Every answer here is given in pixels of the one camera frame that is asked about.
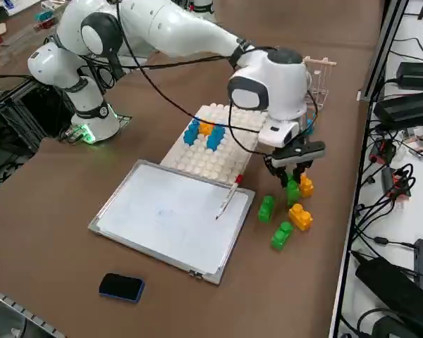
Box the whiteboard with metal frame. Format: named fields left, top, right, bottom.
left=87, top=159, right=257, bottom=286

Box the green two-stud block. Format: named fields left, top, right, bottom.
left=257, top=195, right=276, bottom=223
left=285, top=177, right=302, bottom=208
left=270, top=220, right=294, bottom=251

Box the black and blue eraser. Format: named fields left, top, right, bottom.
left=98, top=273, right=145, bottom=304

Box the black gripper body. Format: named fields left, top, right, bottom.
left=269, top=139, right=327, bottom=169

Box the yellow block with tag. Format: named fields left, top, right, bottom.
left=288, top=203, right=314, bottom=232

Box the slotted aluminium rail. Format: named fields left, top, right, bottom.
left=0, top=284, right=68, bottom=338

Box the aluminium frame post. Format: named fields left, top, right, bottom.
left=358, top=0, right=410, bottom=103

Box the black power adapter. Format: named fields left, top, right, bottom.
left=372, top=89, right=423, bottom=124
left=396, top=61, right=423, bottom=89
left=354, top=255, right=423, bottom=338

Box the white studded baseplate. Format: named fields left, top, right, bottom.
left=160, top=104, right=271, bottom=184

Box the black and red plug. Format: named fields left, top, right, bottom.
left=369, top=139, right=398, bottom=165
left=380, top=165, right=417, bottom=200

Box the black cable with ferrite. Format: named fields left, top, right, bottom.
left=350, top=225, right=417, bottom=249

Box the red-capped whiteboard pen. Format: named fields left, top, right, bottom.
left=215, top=174, right=244, bottom=221

